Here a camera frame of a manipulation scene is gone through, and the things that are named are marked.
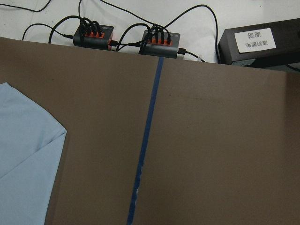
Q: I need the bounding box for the light blue t-shirt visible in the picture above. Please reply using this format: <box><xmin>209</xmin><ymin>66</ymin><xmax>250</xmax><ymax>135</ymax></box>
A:
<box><xmin>0</xmin><ymin>83</ymin><xmax>67</xmax><ymax>225</ymax></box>

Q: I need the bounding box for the right grey USB hub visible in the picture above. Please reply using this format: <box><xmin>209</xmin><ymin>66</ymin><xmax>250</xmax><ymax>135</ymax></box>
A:
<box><xmin>139</xmin><ymin>28</ymin><xmax>187</xmax><ymax>59</ymax></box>

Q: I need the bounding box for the grey usb hub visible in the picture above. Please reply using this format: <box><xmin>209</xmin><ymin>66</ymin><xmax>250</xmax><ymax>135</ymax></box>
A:
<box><xmin>139</xmin><ymin>28</ymin><xmax>187</xmax><ymax>59</ymax></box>
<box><xmin>73</xmin><ymin>17</ymin><xmax>114</xmax><ymax>50</ymax></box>

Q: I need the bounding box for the left grey USB hub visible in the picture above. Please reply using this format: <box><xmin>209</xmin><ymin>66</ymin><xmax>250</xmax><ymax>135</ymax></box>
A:
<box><xmin>73</xmin><ymin>17</ymin><xmax>114</xmax><ymax>50</ymax></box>

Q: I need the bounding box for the black box with label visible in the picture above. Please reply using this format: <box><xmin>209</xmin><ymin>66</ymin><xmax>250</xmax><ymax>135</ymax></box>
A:
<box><xmin>218</xmin><ymin>18</ymin><xmax>300</xmax><ymax>68</ymax></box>

